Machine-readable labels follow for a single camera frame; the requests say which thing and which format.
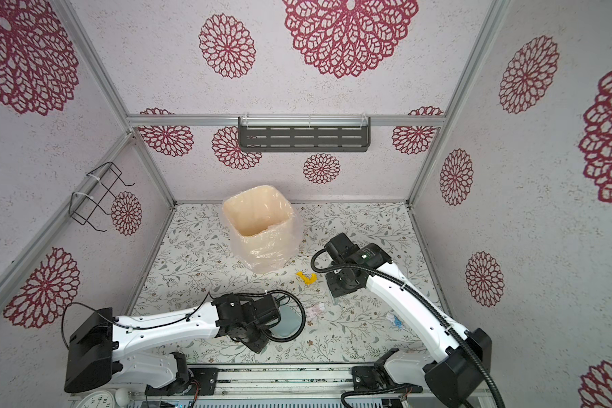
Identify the yellow paper scrap far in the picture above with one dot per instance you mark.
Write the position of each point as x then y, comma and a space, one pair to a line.
307, 279

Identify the white dial gauge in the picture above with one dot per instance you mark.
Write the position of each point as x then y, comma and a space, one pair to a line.
98, 399

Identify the blue white scrap right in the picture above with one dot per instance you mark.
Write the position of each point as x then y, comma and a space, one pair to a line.
394, 320

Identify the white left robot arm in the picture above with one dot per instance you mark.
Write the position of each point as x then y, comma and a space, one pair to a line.
109, 348

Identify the cream bin with plastic liner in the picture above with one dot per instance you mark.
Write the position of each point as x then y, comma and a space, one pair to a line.
265, 228

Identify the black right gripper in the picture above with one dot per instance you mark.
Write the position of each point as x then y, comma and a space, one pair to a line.
332, 286

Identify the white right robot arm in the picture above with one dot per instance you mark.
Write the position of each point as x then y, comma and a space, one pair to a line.
458, 360

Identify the light blue plastic dustpan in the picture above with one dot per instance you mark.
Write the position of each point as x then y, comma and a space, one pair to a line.
289, 326

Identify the pink white paper scrap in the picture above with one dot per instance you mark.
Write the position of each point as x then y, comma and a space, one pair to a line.
315, 312

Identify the dark grey wall shelf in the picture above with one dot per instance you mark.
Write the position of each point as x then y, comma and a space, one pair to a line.
305, 136

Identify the black wire wall basket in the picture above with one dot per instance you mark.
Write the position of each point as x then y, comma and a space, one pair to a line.
86, 202

